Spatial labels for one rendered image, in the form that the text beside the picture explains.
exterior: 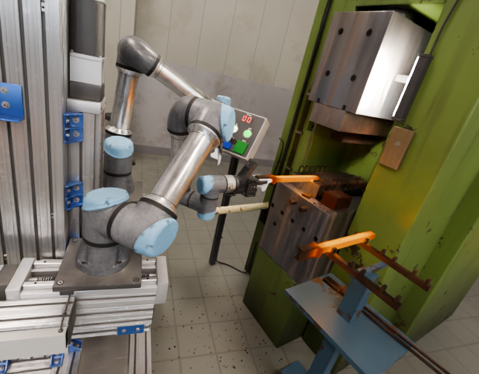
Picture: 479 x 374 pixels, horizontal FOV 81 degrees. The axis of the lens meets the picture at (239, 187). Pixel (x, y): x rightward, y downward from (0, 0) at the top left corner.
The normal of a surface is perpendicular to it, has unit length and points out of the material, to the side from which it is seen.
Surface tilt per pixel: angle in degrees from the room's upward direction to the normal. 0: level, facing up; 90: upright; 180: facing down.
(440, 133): 90
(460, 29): 90
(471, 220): 90
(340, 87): 90
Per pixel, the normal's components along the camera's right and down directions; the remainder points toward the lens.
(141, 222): -0.02, -0.50
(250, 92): 0.29, 0.43
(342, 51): -0.83, 0.04
